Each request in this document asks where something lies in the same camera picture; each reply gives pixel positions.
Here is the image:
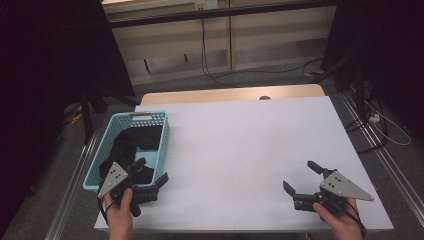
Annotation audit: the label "white wall socket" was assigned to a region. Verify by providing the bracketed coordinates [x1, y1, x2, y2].
[194, 0, 219, 10]

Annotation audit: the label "right hand-held gripper cable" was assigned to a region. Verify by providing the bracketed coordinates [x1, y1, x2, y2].
[344, 200, 368, 238]

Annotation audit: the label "black shorts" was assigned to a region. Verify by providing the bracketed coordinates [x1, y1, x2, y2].
[98, 124, 164, 186]

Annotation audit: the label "left hand-held gripper cable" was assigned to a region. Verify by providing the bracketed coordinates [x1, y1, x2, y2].
[96, 190, 116, 226]

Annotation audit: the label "hand-held gripper cable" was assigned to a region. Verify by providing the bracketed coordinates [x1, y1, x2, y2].
[344, 200, 368, 238]
[96, 190, 116, 226]

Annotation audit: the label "wide black curtain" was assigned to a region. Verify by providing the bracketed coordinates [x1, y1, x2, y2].
[0, 0, 136, 234]

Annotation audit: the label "light blue plastic basket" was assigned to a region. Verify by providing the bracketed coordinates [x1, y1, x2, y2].
[82, 110, 171, 197]

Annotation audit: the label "white floor cable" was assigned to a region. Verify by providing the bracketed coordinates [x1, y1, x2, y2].
[364, 99, 412, 147]

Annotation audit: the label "black stand with upright pole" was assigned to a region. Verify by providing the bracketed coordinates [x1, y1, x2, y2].
[308, 49, 368, 118]

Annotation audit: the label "black floor cable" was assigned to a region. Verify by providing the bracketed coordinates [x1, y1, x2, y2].
[344, 96, 389, 154]

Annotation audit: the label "black horizontal bar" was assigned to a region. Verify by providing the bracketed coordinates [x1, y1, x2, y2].
[108, 0, 338, 29]

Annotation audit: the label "person's right hand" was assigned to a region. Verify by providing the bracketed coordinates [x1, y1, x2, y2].
[313, 198, 364, 240]

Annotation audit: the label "black hanging wall cable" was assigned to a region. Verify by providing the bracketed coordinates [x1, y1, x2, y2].
[199, 18, 324, 88]

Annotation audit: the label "person's left hand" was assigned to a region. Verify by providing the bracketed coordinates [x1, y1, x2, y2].
[104, 188, 134, 240]

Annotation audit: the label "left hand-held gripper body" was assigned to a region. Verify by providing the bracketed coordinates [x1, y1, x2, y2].
[97, 161, 159, 218]

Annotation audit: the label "wooden table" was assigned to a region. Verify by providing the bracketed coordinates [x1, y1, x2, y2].
[139, 83, 326, 106]

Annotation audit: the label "narrow black curtain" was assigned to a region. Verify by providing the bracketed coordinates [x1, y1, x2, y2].
[321, 0, 424, 141]

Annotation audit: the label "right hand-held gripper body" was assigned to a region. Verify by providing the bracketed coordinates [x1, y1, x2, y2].
[293, 168, 375, 218]

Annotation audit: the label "white table cover sheet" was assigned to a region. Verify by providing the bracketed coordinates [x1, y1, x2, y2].
[94, 95, 394, 233]

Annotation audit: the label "metal floor rail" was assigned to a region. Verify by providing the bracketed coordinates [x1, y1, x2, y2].
[44, 133, 99, 240]
[341, 91, 424, 218]

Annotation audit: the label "yellow floor cable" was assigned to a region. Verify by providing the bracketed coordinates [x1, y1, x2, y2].
[64, 104, 84, 125]

